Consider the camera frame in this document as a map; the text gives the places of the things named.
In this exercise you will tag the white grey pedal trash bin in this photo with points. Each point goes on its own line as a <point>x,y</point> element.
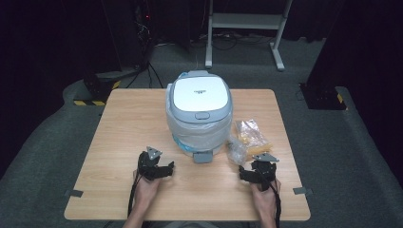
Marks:
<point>200,95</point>

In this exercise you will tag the white trash bag liner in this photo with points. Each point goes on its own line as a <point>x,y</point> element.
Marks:
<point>199,134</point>

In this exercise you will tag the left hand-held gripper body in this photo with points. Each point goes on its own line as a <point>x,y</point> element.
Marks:
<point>149,164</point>

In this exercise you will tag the person's right hand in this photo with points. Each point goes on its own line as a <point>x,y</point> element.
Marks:
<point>263,199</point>

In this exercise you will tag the person's left hand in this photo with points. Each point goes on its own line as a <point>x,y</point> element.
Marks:
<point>146,190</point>

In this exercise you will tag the grey tape piece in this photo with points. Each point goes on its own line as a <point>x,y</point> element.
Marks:
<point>302,191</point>
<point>73,193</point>

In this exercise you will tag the clear plastic bag yellow contents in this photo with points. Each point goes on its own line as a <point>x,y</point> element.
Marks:
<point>252,136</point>

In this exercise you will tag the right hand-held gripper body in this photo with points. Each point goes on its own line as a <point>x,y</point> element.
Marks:
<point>264,172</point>

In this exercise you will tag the black base yellow striped tape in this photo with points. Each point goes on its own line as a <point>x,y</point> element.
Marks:
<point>98,90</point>
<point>323,96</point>

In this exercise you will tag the white metal stand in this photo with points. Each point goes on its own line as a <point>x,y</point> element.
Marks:
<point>245,21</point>

